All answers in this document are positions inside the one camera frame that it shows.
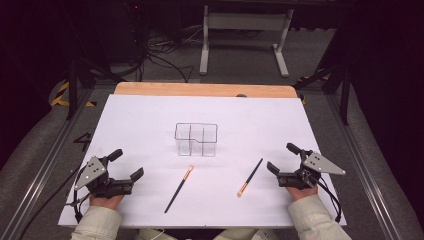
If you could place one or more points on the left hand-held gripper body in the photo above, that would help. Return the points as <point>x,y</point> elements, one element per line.
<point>100,186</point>

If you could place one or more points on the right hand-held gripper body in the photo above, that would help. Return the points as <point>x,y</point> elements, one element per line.
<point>300,178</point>

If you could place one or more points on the black gold makeup brush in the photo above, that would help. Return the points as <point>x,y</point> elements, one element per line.
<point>179,189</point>
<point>250,177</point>

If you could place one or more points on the person's right hand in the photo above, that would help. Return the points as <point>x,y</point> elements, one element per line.
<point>301,193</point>

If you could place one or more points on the person's left hand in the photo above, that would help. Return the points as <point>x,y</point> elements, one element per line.
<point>106,201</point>

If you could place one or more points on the black tape floor mark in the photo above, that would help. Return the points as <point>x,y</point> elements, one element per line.
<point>85,138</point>

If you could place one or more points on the clear plastic organizer box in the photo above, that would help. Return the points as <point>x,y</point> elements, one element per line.
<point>196,140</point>

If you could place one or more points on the white paper sheet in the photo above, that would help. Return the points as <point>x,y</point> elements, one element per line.
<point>213,110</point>

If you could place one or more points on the wooden table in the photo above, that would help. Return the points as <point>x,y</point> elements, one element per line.
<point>200,89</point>

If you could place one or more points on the white metal stand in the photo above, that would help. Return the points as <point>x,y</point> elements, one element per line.
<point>246,20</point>

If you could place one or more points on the aluminium floor rail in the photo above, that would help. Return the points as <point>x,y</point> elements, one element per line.
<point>43,173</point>
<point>360,160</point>

